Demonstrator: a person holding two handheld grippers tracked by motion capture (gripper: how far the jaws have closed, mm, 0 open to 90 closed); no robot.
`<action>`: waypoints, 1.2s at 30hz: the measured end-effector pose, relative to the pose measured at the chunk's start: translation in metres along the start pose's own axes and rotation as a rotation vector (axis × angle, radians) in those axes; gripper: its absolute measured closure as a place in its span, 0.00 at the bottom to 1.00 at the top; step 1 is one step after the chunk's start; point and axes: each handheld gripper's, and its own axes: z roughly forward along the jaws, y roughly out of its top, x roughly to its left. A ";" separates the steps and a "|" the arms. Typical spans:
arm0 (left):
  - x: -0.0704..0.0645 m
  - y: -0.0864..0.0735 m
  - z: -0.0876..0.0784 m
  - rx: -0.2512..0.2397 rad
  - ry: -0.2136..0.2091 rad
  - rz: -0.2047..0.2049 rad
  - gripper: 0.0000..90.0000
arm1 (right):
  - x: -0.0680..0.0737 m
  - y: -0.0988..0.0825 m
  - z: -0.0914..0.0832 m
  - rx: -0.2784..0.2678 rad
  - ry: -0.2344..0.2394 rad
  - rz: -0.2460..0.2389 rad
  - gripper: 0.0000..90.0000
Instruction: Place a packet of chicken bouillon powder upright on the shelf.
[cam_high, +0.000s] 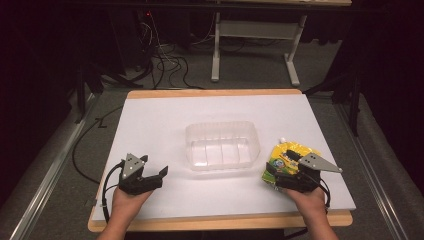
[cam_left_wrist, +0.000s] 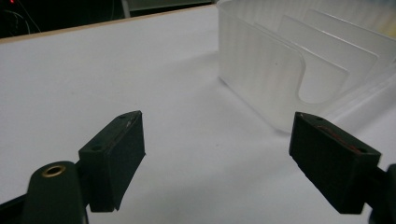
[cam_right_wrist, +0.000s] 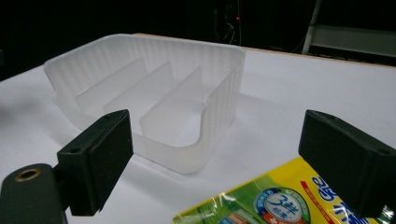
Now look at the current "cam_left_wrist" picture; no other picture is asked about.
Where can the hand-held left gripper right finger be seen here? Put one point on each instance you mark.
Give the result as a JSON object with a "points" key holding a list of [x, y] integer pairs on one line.
{"points": [[330, 168]]}

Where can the translucent white plastic organizer box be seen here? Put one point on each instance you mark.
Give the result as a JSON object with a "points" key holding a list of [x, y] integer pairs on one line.
{"points": [[267, 68]]}

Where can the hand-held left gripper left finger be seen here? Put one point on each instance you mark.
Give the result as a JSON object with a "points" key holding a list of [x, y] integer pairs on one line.
{"points": [[112, 161]]}

